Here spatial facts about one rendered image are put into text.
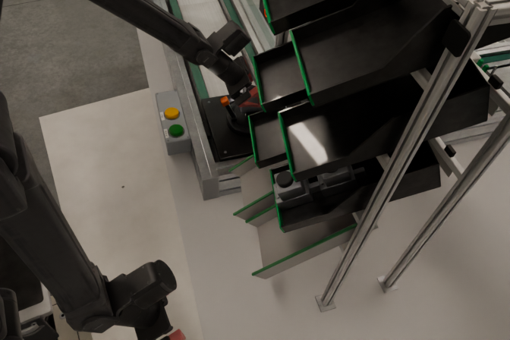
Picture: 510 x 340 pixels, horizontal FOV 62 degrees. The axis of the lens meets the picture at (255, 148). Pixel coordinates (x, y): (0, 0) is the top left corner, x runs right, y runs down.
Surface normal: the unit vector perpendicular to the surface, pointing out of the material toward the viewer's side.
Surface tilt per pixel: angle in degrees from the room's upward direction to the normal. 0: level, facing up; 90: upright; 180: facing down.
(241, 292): 0
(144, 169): 0
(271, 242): 45
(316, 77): 25
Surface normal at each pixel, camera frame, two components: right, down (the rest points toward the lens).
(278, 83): -0.36, -0.55
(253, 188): -0.66, -0.41
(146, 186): 0.06, -0.64
